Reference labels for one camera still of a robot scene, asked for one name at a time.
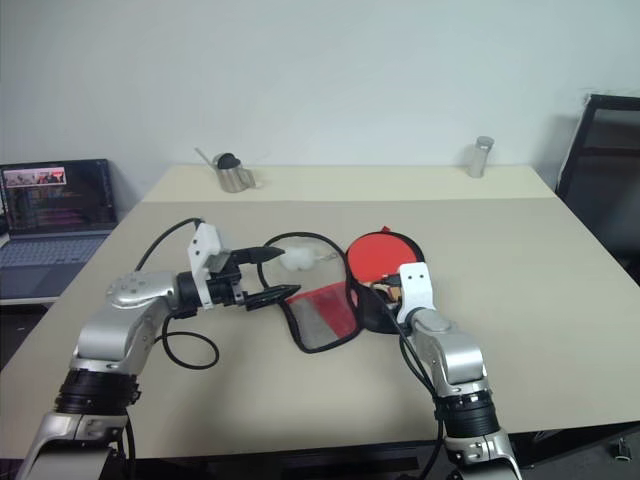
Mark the black red paddle case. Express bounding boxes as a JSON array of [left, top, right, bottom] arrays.
[[257, 225, 429, 355]]

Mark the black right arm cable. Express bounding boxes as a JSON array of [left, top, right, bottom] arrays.
[[380, 298, 454, 480]]

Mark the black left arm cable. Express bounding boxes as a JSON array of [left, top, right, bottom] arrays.
[[135, 216, 221, 371]]

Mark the black office chair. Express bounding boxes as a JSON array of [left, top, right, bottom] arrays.
[[556, 92, 640, 284]]

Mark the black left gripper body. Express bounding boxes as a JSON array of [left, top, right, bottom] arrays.
[[205, 249, 250, 308]]

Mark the steel watering can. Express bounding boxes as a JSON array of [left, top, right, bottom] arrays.
[[194, 146, 259, 194]]

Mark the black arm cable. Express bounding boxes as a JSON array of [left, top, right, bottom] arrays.
[[135, 216, 221, 371], [380, 298, 454, 480]]

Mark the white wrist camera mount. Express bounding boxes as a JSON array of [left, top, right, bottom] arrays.
[[186, 223, 234, 311], [394, 261, 434, 324]]

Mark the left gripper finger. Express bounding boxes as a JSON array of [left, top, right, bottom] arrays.
[[234, 245, 287, 266], [244, 283, 303, 313]]

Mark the steel cylinder cup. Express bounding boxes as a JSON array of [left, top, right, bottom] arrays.
[[466, 135, 496, 179]]

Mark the red table tennis paddle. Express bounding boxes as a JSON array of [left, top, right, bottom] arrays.
[[346, 230, 420, 301]]

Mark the grey open laptop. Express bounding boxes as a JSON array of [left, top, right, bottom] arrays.
[[0, 158, 120, 300]]

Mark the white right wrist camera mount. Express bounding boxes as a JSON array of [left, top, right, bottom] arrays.
[[394, 261, 434, 324]]

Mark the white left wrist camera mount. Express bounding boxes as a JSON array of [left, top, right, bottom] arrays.
[[186, 223, 234, 311]]

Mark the white side desk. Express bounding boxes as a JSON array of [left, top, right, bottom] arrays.
[[0, 293, 62, 307]]

